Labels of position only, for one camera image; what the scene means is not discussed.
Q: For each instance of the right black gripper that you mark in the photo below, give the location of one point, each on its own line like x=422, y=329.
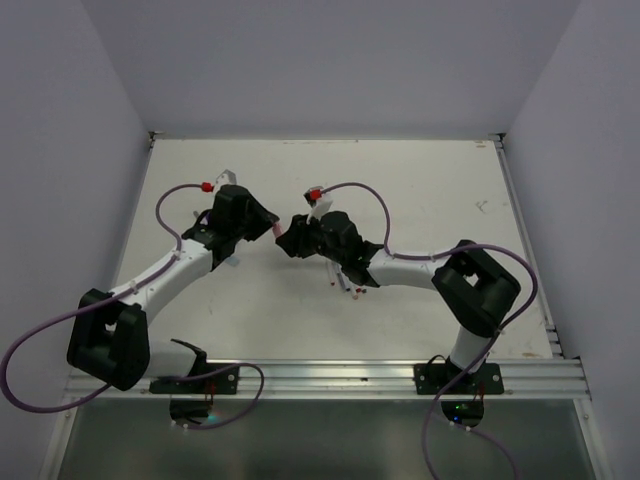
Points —
x=294, y=239

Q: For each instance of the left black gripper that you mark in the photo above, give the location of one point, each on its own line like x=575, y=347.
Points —
x=264, y=218

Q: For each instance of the pink marker pen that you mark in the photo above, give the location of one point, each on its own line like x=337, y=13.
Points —
x=330, y=274

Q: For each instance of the pink highlighter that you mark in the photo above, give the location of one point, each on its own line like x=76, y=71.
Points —
x=277, y=230

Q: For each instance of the clear white pen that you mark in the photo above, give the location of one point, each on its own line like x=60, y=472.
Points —
x=342, y=280

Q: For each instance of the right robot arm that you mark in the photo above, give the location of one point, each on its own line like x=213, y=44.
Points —
x=476, y=288

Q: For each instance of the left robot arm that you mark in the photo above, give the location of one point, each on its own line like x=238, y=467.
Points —
x=110, y=336

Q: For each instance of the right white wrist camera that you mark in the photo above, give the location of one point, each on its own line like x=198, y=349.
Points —
x=319, y=201

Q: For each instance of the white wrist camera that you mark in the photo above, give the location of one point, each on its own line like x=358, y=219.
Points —
x=319, y=201
x=227, y=177

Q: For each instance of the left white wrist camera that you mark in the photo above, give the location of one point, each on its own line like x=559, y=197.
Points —
x=227, y=177

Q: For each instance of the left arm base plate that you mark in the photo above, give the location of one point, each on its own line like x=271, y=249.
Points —
x=210, y=379

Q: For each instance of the aluminium front rail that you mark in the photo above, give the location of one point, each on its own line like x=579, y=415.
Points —
x=528, y=379

